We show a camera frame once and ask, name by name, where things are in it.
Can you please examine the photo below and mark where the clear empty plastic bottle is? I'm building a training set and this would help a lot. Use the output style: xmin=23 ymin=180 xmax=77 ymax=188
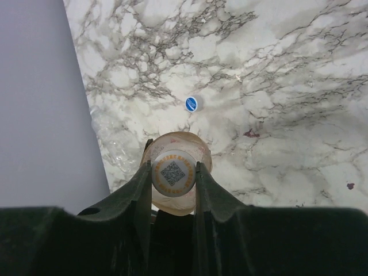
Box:
xmin=90 ymin=106 xmax=143 ymax=192

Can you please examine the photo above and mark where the white QR code bottle cap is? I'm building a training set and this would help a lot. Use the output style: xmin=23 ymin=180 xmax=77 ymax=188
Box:
xmin=152 ymin=149 xmax=196 ymax=198

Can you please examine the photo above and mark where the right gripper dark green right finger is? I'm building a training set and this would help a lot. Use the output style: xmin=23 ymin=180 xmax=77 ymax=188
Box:
xmin=195 ymin=162 xmax=367 ymax=275

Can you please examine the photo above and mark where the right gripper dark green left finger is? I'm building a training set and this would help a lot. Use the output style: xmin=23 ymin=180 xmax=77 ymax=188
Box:
xmin=1 ymin=162 xmax=151 ymax=275

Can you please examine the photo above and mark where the blue white bottle cap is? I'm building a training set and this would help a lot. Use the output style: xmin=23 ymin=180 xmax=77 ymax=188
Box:
xmin=185 ymin=95 xmax=204 ymax=113

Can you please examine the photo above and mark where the gold label drink bottle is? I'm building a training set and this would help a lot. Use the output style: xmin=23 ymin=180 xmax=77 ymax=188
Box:
xmin=141 ymin=132 xmax=212 ymax=216

